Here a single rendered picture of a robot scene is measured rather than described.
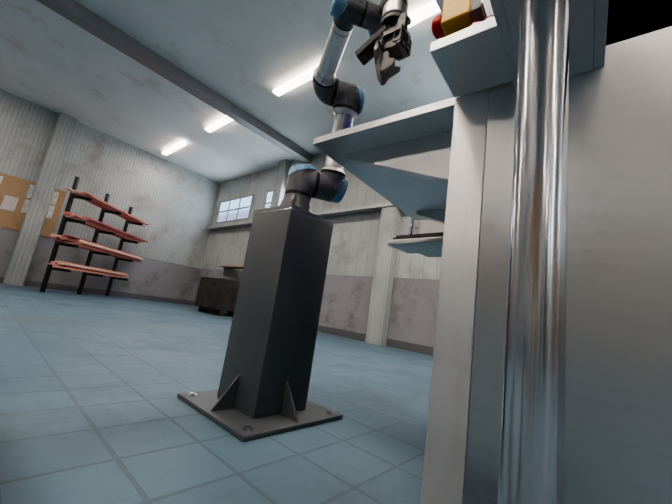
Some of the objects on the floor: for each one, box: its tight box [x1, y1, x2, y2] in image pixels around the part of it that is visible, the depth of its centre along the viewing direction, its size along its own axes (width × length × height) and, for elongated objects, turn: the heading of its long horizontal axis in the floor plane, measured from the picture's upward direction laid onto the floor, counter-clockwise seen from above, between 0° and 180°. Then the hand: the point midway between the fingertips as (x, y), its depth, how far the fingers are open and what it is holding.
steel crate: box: [195, 277, 240, 316], centre depth 704 cm, size 91×107×74 cm
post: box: [420, 88, 490, 504], centre depth 68 cm, size 6×6×210 cm
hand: (379, 81), depth 96 cm, fingers closed
